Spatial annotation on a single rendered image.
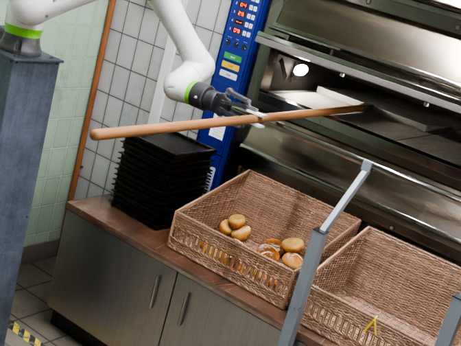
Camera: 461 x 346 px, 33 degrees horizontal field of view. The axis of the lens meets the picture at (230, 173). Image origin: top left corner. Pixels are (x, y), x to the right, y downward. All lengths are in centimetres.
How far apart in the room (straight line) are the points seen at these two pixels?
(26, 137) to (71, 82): 95
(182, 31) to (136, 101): 91
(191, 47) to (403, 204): 98
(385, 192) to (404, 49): 54
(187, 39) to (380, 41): 73
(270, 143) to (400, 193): 59
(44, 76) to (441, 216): 151
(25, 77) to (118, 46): 108
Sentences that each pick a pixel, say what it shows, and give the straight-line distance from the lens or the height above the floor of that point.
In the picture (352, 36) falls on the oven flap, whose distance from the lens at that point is 306.
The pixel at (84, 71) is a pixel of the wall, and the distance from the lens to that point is 377.
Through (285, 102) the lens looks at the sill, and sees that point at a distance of 320.
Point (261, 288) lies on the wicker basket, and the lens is 281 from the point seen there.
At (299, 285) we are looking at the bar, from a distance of 257.
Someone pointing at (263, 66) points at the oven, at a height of 128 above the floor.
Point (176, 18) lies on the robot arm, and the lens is 281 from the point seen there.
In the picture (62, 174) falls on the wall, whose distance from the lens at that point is 390.
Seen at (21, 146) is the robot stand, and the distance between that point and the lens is 282.
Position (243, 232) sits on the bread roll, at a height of 64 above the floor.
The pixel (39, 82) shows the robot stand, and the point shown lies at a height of 112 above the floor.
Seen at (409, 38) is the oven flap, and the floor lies 157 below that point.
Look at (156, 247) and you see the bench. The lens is 299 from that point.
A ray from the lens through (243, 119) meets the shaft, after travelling 256.
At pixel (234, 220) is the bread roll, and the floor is 68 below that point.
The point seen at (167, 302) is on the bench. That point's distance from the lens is 298.
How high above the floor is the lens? 176
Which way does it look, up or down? 16 degrees down
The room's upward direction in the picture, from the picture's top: 15 degrees clockwise
